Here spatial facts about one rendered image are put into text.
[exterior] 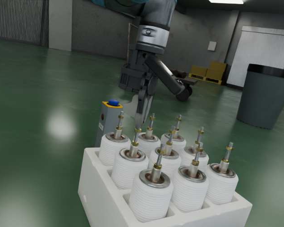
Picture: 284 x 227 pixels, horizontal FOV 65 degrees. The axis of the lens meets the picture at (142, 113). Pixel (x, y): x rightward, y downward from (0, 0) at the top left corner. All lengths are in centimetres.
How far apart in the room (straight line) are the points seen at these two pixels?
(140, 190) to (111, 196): 10
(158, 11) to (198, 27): 1106
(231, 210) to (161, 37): 48
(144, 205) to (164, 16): 43
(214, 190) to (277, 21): 1023
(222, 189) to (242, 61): 851
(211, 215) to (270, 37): 860
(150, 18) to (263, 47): 854
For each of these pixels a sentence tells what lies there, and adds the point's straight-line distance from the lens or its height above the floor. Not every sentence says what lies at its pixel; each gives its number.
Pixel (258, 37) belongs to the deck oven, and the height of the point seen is 189.
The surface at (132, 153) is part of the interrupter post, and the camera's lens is 62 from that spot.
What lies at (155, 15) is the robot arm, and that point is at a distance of 55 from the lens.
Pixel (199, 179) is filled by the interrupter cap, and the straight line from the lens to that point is 60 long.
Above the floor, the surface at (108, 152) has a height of 21.
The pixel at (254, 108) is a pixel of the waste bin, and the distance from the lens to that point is 284.
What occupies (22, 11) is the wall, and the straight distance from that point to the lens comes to 1005.
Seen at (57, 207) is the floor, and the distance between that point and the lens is 82.
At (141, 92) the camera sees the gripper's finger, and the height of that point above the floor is 44.
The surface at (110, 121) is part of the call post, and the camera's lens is 85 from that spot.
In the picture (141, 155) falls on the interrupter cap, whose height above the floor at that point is 25.
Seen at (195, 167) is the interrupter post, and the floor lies 28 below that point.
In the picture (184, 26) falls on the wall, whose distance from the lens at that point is 1195.
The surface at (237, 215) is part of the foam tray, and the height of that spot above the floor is 15.
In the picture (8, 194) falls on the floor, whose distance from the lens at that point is 89.
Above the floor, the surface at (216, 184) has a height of 23.
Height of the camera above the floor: 52
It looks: 15 degrees down
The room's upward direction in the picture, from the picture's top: 12 degrees clockwise
